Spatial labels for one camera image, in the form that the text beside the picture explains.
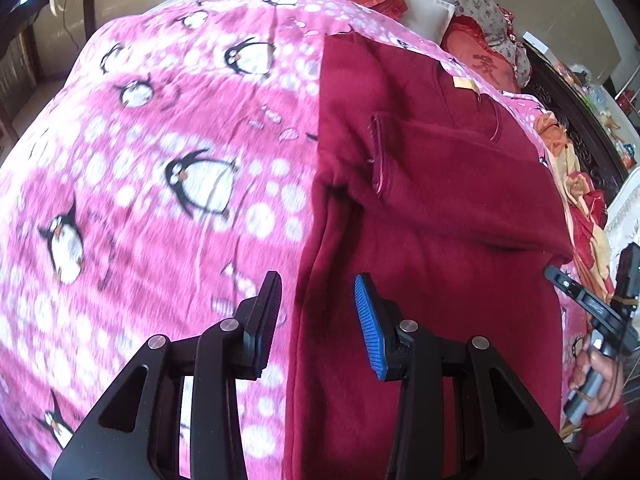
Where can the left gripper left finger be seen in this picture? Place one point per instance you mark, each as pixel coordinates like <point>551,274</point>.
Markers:
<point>133,431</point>

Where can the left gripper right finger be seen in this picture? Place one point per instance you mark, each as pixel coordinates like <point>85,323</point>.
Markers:
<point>501,431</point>

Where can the dark red sweater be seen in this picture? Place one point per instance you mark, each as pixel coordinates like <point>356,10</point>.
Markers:
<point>439,195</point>

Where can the person's right hand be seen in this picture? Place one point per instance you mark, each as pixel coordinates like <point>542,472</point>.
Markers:
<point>596,383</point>

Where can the orange red floral quilt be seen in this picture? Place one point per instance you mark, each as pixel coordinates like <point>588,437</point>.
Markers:
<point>586,206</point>

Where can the dark carved wooden bench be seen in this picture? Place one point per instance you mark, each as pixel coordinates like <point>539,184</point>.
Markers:
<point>595,151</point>

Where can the pink penguin blanket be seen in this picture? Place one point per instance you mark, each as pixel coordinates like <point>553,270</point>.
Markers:
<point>173,166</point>

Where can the right red round cushion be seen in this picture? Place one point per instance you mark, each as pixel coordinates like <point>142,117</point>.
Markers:
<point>465,40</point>

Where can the white square pillow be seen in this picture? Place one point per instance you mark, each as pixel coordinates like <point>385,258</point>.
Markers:
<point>428,18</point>

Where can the black camera box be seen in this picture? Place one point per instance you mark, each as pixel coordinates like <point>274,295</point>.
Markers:
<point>626,295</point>

